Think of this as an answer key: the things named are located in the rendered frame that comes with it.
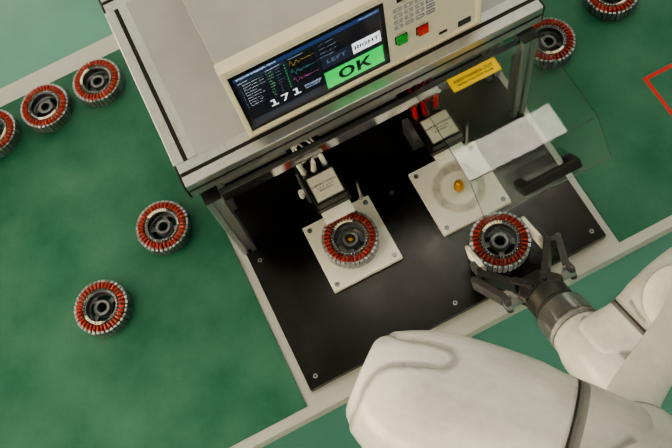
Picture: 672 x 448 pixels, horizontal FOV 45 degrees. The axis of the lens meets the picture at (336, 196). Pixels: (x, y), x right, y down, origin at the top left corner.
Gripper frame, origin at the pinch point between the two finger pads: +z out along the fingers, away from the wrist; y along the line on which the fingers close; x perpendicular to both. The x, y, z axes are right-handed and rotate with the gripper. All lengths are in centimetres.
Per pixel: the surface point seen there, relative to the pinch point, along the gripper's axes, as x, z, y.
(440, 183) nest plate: 3.8, 18.6, -2.7
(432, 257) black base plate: -3.5, 8.3, -11.5
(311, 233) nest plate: 5.3, 21.3, -30.4
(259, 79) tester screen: 50, 4, -27
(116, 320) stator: 7, 23, -73
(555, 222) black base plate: -6.1, 3.8, 12.9
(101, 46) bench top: 36, 81, -54
